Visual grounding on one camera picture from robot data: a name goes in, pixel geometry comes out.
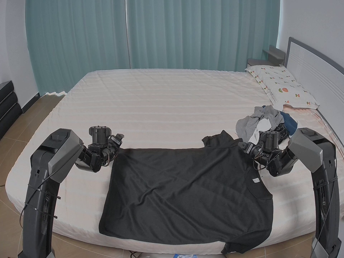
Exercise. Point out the black T-shirt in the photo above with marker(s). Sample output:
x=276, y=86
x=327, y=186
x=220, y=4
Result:
x=174, y=187

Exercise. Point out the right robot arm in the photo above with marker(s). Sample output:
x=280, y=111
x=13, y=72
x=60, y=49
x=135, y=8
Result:
x=325, y=197

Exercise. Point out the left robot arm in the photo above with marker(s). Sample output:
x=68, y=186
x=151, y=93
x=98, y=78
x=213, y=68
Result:
x=43, y=197

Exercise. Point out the bed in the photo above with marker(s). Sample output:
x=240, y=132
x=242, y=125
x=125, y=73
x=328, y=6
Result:
x=161, y=103

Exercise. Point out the pile of clothes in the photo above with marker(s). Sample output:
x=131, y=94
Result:
x=250, y=124

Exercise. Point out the blue-green curtain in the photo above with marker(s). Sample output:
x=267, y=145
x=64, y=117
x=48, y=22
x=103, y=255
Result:
x=201, y=23
x=75, y=31

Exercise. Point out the grey bedside table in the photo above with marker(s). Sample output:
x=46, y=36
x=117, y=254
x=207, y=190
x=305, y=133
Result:
x=264, y=60

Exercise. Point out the white printed pillow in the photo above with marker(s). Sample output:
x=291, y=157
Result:
x=282, y=86

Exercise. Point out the black chest of drawers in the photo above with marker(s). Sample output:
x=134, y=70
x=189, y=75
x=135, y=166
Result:
x=8, y=103

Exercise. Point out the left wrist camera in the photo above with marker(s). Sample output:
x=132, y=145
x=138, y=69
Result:
x=117, y=140

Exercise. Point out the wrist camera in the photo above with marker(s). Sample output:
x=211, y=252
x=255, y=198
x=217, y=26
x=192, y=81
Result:
x=117, y=140
x=247, y=148

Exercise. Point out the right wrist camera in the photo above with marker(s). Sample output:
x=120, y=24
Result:
x=247, y=148

